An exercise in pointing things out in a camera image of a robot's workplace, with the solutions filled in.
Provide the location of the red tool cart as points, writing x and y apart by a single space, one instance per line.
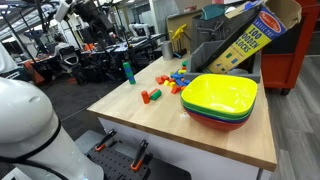
300 50

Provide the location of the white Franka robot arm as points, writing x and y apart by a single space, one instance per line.
26 113

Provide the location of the small white scrap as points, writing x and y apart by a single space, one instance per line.
184 115

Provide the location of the blue plastic bowl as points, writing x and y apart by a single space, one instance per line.
213 119

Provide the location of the brown cardboard box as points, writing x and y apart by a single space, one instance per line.
181 18

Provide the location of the blue wooden block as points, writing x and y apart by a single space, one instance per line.
130 77
127 69
181 82
176 76

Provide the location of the yellow tool on stand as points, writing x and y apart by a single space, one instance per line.
178 31

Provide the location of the long red wooden block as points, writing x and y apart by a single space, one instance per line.
151 92
145 97

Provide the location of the teal object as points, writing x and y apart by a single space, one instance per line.
212 11

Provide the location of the green wooden block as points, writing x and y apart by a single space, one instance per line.
128 73
126 65
132 81
184 63

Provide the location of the dark grey fabric basket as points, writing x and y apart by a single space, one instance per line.
206 30

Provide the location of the red plastic bowl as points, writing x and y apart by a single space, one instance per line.
216 126

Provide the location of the black perforated plate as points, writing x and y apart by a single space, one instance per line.
116 165

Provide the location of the long yellow wooden block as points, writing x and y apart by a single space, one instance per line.
182 71

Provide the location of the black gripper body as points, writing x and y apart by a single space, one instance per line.
91 15

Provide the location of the wooden blocks cardboard box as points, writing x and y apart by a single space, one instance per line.
253 36

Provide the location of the yellow plastic bowl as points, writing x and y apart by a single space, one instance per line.
216 93

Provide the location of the grey plastic bin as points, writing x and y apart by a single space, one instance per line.
200 55

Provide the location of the seated person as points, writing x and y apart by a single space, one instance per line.
60 46

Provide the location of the green plastic bowl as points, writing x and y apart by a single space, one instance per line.
200 111

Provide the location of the red wooden cube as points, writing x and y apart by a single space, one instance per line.
158 81

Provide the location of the red triangular wooden block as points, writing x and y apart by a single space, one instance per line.
175 90

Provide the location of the black office chair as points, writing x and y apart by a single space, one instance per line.
68 56

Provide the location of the black clamp orange tip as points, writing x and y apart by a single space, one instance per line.
106 139
140 155

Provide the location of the small red wooden block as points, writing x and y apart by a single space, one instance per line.
184 68

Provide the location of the metal cylinder cup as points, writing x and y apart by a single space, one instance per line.
167 50

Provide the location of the green wooden cylinder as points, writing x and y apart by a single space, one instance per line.
156 95

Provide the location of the yellow wooden cube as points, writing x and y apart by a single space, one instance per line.
172 84
166 83

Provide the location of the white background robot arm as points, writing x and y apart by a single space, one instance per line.
138 28

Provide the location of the orange wooden block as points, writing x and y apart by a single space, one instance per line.
182 88

